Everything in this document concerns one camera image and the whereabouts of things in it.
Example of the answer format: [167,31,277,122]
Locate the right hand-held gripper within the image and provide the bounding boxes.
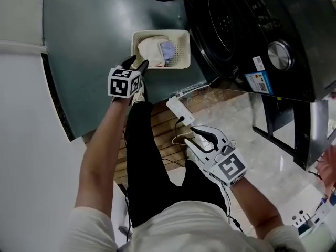
[183,125,248,188]

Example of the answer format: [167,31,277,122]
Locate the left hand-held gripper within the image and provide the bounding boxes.
[107,55,150,99]

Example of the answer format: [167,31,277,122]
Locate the cream clothes garment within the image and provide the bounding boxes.
[136,35,169,68]

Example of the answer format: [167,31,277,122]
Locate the cream plastic basket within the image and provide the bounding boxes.
[130,29,191,70]

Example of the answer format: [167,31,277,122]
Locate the dark front-load washing machine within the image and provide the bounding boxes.
[110,0,336,103]

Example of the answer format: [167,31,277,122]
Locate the person's left forearm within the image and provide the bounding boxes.
[74,97,132,219]

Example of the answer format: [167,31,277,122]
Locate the person's right forearm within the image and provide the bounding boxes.
[230,177,286,240]

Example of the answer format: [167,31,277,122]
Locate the person's right white shoe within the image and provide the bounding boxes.
[185,147,202,165]

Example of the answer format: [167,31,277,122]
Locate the person's white shoe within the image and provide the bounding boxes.
[131,83,146,106]
[185,147,202,165]

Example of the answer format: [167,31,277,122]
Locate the person's left white shoe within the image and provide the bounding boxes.
[131,83,146,106]

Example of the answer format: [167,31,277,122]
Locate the white power strip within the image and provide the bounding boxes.
[165,96,196,127]

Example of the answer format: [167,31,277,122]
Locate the wooden slat platform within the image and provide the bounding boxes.
[81,85,250,186]

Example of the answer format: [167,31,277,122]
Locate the person's black trousers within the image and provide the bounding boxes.
[125,101,228,229]

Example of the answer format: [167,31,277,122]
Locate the person's white t-shirt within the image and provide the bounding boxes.
[59,200,307,252]

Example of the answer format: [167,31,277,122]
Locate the looped white cable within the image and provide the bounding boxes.
[171,129,195,147]

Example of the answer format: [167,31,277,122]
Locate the black plug cable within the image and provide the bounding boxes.
[174,115,186,139]

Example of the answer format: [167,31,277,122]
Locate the white power strip cord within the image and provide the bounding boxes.
[178,84,211,97]

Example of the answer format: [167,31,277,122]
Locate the thin black cable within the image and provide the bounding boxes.
[122,130,132,243]
[220,181,244,233]

